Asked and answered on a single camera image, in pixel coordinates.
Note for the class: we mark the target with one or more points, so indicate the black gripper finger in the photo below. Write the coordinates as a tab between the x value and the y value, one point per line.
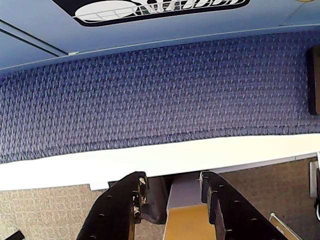
235	215
112	212

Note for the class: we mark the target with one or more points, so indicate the black clamp plate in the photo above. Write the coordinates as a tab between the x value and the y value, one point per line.
315	80

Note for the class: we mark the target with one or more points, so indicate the blue toy kitchen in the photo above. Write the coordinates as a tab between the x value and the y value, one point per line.
50	27

